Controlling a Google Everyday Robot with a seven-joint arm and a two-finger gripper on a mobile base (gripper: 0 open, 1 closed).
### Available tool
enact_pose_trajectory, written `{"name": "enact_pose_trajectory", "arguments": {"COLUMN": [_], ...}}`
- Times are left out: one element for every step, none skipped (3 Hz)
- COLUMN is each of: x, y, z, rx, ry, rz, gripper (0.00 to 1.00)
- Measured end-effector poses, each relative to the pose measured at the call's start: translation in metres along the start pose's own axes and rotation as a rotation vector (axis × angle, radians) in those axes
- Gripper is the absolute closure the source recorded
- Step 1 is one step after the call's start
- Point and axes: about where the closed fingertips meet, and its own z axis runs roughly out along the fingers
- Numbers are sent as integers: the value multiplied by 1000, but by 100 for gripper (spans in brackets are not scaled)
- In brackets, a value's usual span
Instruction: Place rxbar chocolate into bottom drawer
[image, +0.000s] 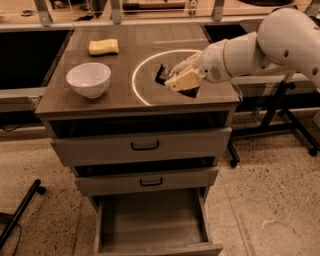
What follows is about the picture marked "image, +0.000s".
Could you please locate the yellow sponge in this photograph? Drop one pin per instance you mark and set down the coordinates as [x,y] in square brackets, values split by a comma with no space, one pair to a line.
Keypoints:
[105,46]

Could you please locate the white ceramic bowl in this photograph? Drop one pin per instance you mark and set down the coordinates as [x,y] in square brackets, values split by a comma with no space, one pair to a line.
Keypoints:
[89,80]

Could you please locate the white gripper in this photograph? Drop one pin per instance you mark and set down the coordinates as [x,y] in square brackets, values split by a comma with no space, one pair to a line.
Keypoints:
[212,63]

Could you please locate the black stand leg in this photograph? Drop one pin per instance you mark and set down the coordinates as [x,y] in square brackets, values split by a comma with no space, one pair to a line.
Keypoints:
[11,220]

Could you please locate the drawer with handle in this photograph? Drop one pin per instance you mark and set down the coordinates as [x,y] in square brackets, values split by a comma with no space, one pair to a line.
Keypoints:
[146,182]
[141,147]

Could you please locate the wooden drawer cabinet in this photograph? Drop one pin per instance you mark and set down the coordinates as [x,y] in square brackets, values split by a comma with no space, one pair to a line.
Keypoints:
[134,102]

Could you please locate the open bottom drawer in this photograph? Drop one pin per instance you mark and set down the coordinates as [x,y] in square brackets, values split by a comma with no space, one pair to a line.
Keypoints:
[157,223]

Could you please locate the top drawer with handle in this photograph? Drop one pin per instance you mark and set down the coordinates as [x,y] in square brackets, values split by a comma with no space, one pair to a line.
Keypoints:
[141,147]

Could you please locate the middle drawer with handle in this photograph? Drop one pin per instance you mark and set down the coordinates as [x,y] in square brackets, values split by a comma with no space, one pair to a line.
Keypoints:
[146,182]

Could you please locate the dark rxbar chocolate bar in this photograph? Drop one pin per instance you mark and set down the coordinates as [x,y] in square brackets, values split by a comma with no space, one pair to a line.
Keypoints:
[164,74]

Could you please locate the black side table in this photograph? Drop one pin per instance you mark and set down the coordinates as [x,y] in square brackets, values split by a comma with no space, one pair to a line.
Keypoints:
[276,110]

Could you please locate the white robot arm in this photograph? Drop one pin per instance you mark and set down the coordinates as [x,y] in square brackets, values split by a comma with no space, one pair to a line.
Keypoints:
[244,55]

